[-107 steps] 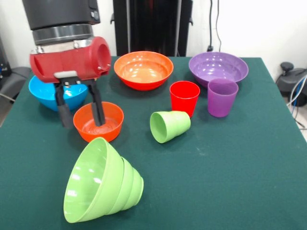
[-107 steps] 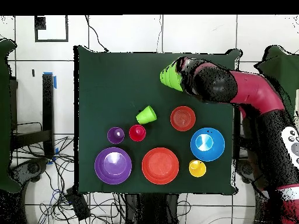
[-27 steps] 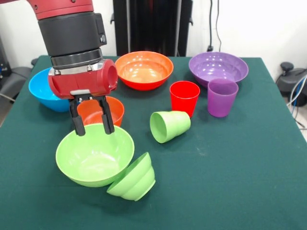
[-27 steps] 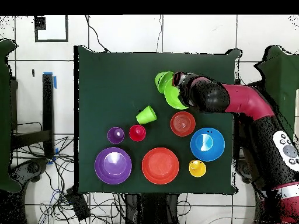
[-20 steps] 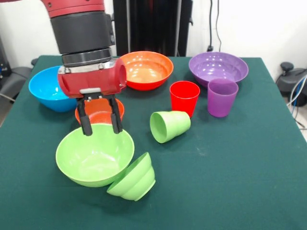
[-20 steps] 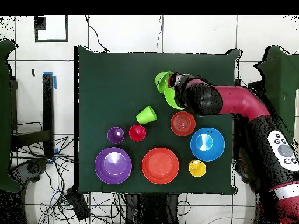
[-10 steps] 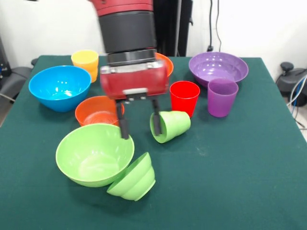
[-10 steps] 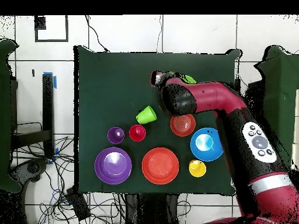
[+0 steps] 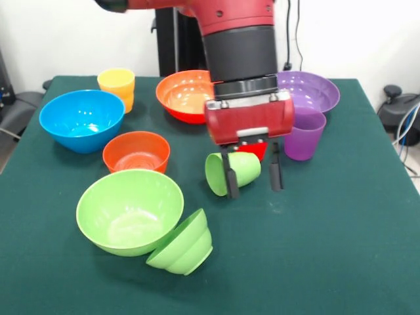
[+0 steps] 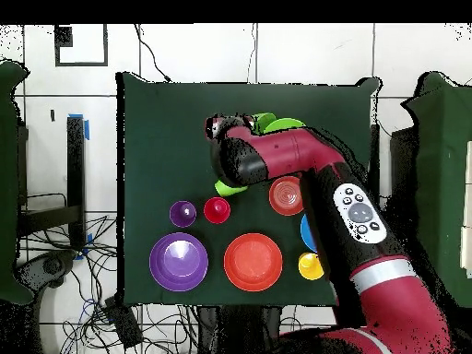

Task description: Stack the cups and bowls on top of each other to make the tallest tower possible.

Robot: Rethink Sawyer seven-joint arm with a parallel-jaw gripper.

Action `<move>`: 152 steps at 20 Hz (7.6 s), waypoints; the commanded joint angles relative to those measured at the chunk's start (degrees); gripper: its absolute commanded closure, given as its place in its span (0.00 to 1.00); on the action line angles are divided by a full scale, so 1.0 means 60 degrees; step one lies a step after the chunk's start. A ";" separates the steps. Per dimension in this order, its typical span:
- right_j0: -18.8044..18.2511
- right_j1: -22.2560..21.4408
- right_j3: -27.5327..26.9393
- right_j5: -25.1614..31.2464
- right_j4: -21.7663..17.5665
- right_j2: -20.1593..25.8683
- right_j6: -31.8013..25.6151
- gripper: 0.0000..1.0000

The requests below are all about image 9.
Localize red cup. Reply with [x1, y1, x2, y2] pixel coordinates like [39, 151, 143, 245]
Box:
[236, 142, 268, 162]

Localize yellow cup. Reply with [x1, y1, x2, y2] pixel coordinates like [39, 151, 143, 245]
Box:
[96, 67, 136, 114]

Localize black wall cable with plug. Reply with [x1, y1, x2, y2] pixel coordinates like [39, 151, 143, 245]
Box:
[282, 0, 293, 71]

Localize small orange bowl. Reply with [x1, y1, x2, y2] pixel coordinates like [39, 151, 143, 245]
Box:
[102, 131, 171, 175]

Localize black machine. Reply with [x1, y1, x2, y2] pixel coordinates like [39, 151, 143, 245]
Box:
[0, 45, 16, 109]

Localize green cup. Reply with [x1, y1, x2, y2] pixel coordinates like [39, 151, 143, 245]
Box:
[205, 151, 263, 198]

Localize large purple bowl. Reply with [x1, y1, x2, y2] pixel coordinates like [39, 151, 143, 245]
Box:
[275, 70, 341, 115]

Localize purple cup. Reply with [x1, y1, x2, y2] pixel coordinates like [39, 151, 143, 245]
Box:
[283, 107, 327, 162]

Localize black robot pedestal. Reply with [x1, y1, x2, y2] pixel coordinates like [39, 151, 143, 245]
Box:
[150, 6, 213, 78]

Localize blue bowl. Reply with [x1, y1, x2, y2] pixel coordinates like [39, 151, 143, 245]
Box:
[39, 89, 126, 154]

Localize large green bowl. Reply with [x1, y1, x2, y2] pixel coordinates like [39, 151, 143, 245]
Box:
[75, 169, 185, 257]

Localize dark green tablecloth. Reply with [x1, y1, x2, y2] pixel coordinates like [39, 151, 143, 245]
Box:
[0, 75, 420, 315]

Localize thin black wall cable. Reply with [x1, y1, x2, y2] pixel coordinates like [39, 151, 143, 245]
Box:
[295, 0, 305, 72]

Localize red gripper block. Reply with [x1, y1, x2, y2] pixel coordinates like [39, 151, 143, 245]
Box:
[203, 96, 295, 200]

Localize large orange bowl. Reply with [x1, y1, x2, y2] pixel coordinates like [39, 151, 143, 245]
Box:
[155, 69, 217, 125]

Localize small green bowl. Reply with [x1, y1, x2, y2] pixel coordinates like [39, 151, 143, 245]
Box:
[146, 207, 214, 276]

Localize blue and white cables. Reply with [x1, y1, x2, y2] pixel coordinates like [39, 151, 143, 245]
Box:
[392, 104, 420, 178]

